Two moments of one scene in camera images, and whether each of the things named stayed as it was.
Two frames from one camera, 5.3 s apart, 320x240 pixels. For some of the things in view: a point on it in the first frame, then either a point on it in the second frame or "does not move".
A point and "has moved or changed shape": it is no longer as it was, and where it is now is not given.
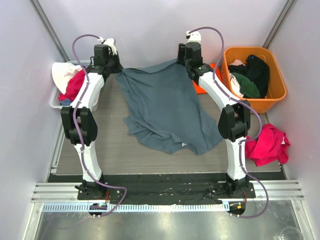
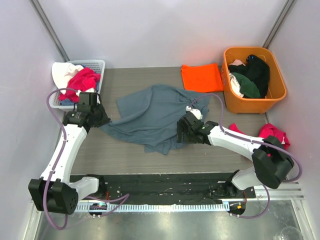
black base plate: (165, 188) does not move
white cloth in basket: (61, 73) does not move
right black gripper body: (181, 59) -> (185, 130)
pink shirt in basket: (73, 86) does not move
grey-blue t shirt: (165, 111) has moved or changed shape
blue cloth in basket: (65, 102) does not move
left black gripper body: (115, 66) -> (99, 116)
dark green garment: (248, 89) does not move
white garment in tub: (234, 84) does not move
